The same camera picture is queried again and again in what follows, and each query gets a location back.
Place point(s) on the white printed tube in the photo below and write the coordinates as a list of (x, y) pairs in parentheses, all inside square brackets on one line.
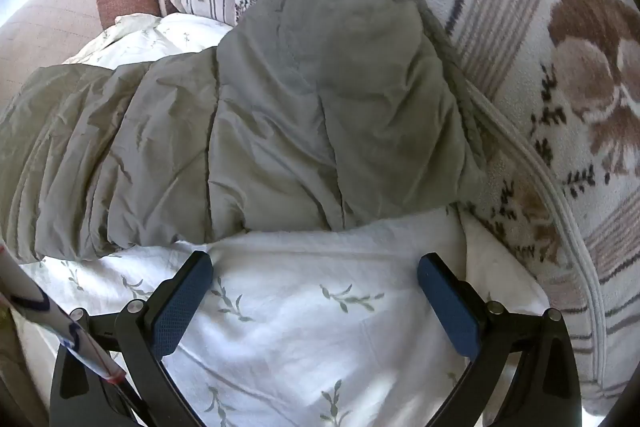
[(30, 292)]

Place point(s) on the long pink bolster cushion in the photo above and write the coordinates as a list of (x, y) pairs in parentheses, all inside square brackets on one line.
[(55, 22)]

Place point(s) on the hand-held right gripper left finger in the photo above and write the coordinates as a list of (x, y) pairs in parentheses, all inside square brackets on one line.
[(182, 302)]

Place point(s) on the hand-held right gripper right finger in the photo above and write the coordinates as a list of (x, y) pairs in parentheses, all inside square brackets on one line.
[(447, 307)]

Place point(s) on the olive quilted jacket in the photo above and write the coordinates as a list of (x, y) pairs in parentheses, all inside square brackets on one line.
[(280, 107)]

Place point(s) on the white leaf-print bed sheet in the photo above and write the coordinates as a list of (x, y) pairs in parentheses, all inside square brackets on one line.
[(300, 332)]

